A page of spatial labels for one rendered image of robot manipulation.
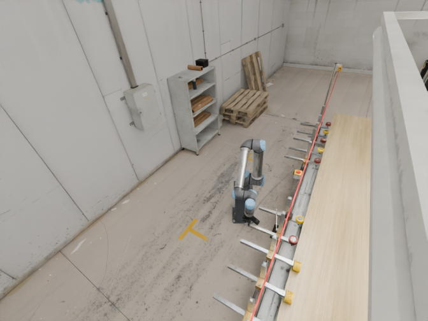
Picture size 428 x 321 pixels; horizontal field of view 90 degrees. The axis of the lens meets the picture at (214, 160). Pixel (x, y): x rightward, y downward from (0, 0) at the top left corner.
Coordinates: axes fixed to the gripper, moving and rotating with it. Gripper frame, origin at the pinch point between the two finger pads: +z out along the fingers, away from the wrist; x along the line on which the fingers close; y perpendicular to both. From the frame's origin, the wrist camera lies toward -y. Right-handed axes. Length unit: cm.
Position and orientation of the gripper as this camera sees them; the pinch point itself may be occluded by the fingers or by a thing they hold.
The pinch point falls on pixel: (249, 226)
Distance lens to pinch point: 230.7
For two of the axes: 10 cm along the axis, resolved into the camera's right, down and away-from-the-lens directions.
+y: -8.7, -2.9, 4.1
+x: -5.0, 5.8, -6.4
